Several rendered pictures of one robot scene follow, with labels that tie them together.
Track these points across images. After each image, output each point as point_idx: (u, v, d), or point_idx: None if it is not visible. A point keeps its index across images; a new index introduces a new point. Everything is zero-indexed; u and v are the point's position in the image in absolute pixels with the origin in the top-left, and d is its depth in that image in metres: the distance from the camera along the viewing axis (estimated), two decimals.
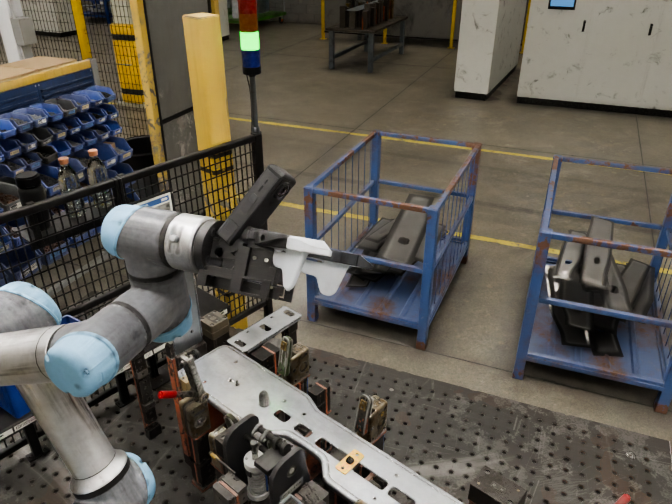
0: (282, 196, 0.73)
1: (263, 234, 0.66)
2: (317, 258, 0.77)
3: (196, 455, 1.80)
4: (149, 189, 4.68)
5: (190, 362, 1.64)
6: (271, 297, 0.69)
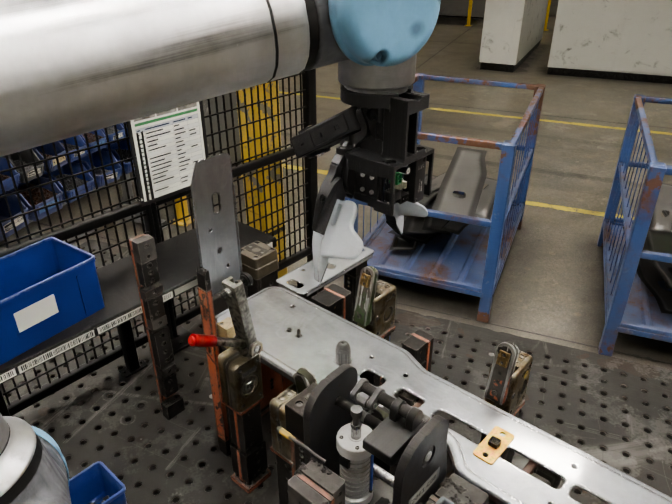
0: (316, 153, 0.66)
1: None
2: (327, 218, 0.60)
3: (241, 438, 1.21)
4: None
5: (239, 291, 1.05)
6: (422, 197, 0.62)
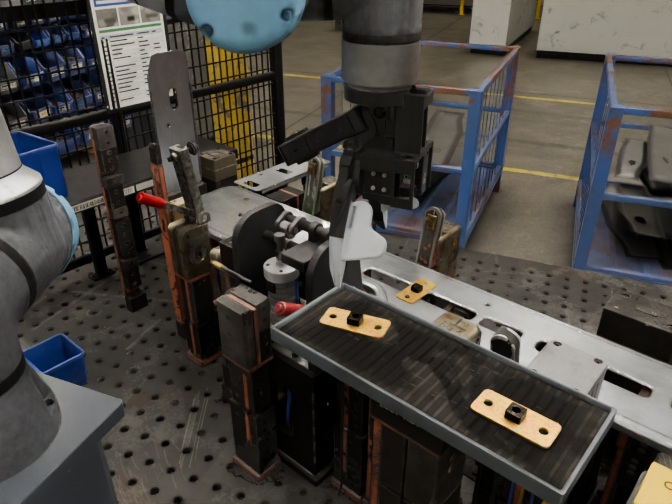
0: (308, 158, 0.65)
1: None
2: (344, 221, 0.60)
3: (193, 309, 1.30)
4: (142, 112, 4.18)
5: (184, 156, 1.14)
6: (424, 188, 0.64)
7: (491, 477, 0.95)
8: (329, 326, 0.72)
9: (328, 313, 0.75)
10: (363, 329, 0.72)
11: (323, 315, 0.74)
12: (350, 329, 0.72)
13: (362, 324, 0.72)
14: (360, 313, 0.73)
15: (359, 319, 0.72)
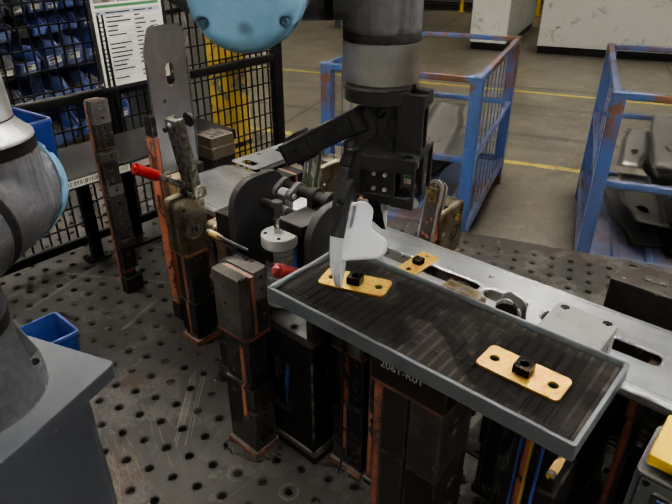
0: (309, 158, 0.65)
1: None
2: (345, 221, 0.60)
3: (189, 287, 1.27)
4: (141, 104, 4.15)
5: (180, 126, 1.11)
6: (424, 188, 0.64)
7: (495, 451, 0.92)
8: (328, 286, 0.70)
9: (326, 274, 0.72)
10: (364, 288, 0.69)
11: (322, 275, 0.71)
12: (350, 288, 0.69)
13: (362, 284, 0.70)
14: (360, 273, 0.70)
15: (359, 278, 0.69)
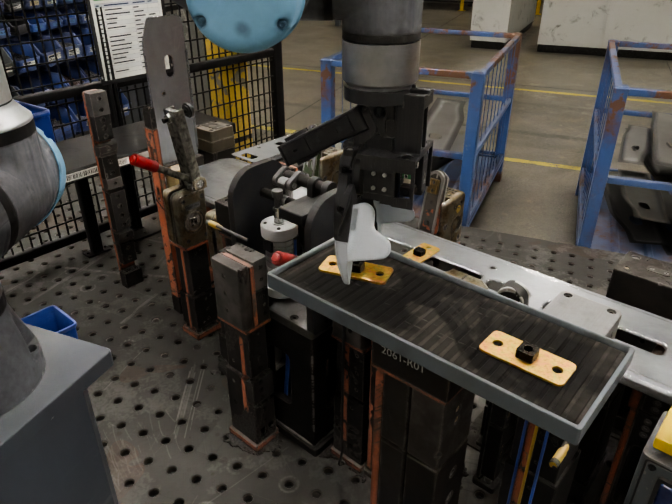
0: (308, 158, 0.65)
1: None
2: (348, 226, 0.61)
3: (188, 280, 1.26)
4: (140, 101, 4.15)
5: (179, 117, 1.10)
6: (424, 188, 0.64)
7: (497, 443, 0.92)
8: (329, 273, 0.69)
9: (327, 261, 0.71)
10: (365, 275, 0.68)
11: (322, 262, 0.71)
12: (351, 275, 0.68)
13: (363, 271, 0.69)
14: (361, 260, 0.69)
15: (360, 265, 0.68)
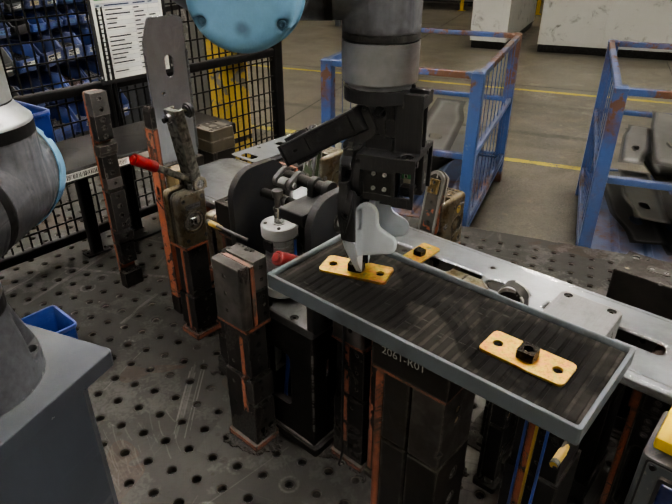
0: (308, 158, 0.65)
1: None
2: (353, 228, 0.63)
3: (188, 280, 1.26)
4: (140, 101, 4.15)
5: (179, 117, 1.10)
6: (424, 188, 0.64)
7: (497, 443, 0.92)
8: (329, 273, 0.69)
9: (327, 261, 0.71)
10: (365, 275, 0.68)
11: (322, 262, 0.71)
12: (351, 275, 0.68)
13: (363, 271, 0.69)
14: None
15: None
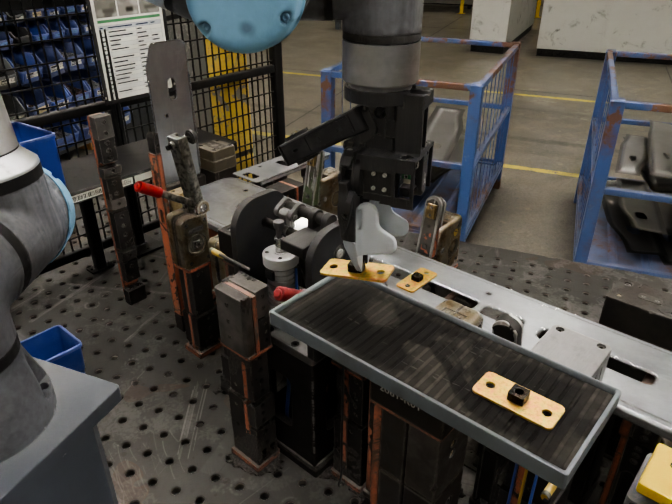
0: (309, 158, 0.65)
1: None
2: (353, 228, 0.63)
3: (191, 300, 1.29)
4: (141, 109, 4.17)
5: (183, 144, 1.13)
6: (424, 188, 0.64)
7: (492, 467, 0.94)
8: (330, 275, 0.69)
9: (328, 264, 0.71)
10: (365, 274, 0.68)
11: (323, 266, 0.71)
12: (351, 276, 0.68)
13: (364, 271, 0.69)
14: None
15: None
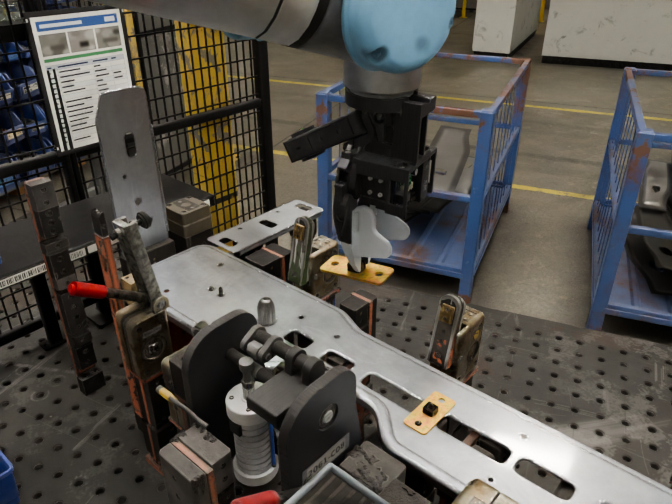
0: (312, 156, 0.65)
1: None
2: (349, 230, 0.63)
3: (150, 411, 1.05)
4: None
5: (131, 232, 0.89)
6: (425, 195, 0.63)
7: None
8: (329, 272, 0.69)
9: (330, 261, 0.71)
10: (363, 275, 0.68)
11: (325, 262, 0.71)
12: (349, 275, 0.68)
13: (363, 271, 0.69)
14: (361, 260, 0.69)
15: None
